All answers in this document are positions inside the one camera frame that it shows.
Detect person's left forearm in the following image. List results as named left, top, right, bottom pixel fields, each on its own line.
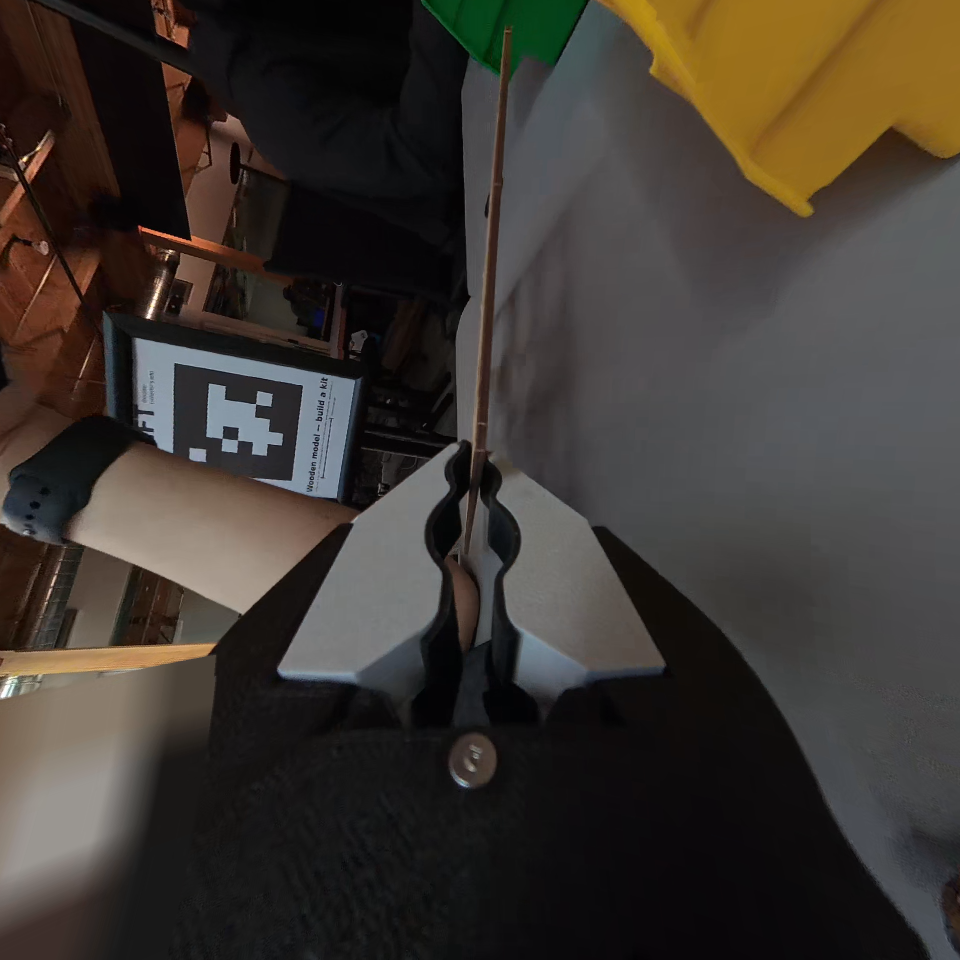
left=62, top=442, right=483, bottom=650

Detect green plastic bin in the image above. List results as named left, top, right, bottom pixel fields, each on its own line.
left=420, top=0, right=590, bottom=75

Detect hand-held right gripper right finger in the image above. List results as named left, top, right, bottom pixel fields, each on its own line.
left=486, top=452, right=669, bottom=727

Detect black framed marker sign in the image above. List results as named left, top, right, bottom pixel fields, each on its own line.
left=101, top=309, right=369, bottom=505

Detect thin wooden stick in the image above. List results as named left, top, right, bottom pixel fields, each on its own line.
left=461, top=27, right=516, bottom=558

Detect yellow plastic bin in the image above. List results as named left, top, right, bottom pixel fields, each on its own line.
left=600, top=0, right=960, bottom=219

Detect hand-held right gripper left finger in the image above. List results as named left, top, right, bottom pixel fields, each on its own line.
left=276, top=442, right=472, bottom=727

